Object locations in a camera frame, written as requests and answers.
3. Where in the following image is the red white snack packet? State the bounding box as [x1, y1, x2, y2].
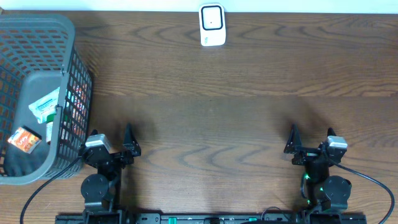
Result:
[60, 83, 87, 142]

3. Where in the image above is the teal white wipes packet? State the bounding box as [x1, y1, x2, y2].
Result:
[29, 87, 60, 124]

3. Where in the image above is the orange Kleenex tissue pack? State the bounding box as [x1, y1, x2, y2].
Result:
[7, 127, 41, 154]

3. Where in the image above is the green lid white jar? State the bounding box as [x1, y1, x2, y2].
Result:
[45, 114, 56, 145]

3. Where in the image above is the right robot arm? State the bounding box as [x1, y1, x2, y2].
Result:
[284, 124, 352, 223]

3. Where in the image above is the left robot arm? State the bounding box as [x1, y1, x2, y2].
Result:
[79, 124, 141, 224]

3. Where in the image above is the white barcode scanner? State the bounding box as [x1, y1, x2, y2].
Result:
[199, 3, 226, 47]

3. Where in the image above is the grey plastic mesh basket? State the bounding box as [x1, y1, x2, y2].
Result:
[1, 14, 93, 185]

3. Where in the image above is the black right camera cable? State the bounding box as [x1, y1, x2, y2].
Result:
[326, 152, 396, 224]

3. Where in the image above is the black camera cable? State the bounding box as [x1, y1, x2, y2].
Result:
[326, 152, 396, 224]
[19, 156, 82, 224]

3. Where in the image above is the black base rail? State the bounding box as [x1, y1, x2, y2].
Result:
[55, 212, 368, 224]

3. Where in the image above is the black left camera cable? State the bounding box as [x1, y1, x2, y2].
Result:
[19, 156, 82, 224]

